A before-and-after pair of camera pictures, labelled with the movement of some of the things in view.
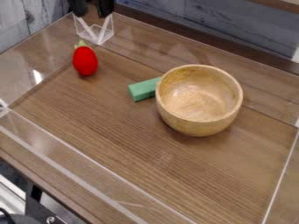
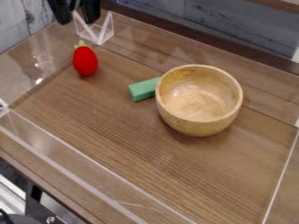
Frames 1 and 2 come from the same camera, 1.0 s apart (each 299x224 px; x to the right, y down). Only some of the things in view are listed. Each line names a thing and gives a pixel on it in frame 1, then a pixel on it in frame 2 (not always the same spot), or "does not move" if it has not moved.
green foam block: (145, 89) does not move
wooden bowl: (201, 99) does not move
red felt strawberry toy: (86, 60) does not move
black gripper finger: (106, 7) -> (93, 10)
